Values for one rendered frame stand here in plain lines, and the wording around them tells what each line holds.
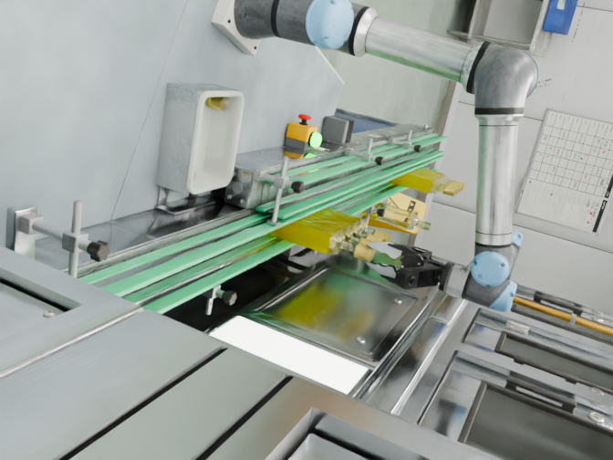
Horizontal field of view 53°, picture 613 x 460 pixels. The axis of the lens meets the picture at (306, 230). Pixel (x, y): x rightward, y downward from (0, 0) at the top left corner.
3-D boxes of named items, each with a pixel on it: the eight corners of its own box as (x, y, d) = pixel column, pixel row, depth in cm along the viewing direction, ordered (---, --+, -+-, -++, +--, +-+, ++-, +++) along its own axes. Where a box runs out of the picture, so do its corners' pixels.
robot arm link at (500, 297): (520, 277, 145) (510, 308, 147) (474, 262, 148) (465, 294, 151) (516, 286, 138) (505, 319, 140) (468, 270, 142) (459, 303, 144)
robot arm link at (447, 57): (309, -13, 141) (544, 55, 123) (334, -4, 154) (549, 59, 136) (295, 39, 145) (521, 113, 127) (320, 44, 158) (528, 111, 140)
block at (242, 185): (222, 202, 150) (246, 210, 148) (227, 164, 147) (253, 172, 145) (229, 200, 153) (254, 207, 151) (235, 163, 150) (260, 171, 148)
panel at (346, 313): (96, 410, 100) (277, 505, 88) (98, 394, 99) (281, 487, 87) (319, 267, 179) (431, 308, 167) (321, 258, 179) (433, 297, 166)
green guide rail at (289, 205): (254, 210, 152) (283, 219, 149) (255, 206, 152) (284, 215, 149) (429, 149, 307) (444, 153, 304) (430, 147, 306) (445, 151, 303)
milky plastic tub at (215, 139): (156, 185, 134) (188, 196, 131) (168, 82, 127) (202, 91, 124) (202, 175, 150) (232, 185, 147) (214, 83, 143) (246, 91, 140)
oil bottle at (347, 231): (274, 229, 167) (345, 253, 159) (277, 209, 165) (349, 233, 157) (283, 224, 172) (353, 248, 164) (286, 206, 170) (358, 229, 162)
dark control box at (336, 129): (319, 138, 210) (341, 144, 207) (324, 115, 208) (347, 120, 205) (328, 137, 217) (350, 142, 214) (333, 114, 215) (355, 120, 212)
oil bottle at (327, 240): (264, 233, 162) (337, 258, 154) (267, 213, 160) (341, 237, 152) (274, 229, 167) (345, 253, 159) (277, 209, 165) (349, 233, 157)
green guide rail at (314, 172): (260, 181, 150) (288, 190, 147) (261, 177, 149) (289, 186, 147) (432, 134, 304) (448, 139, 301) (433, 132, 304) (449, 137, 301)
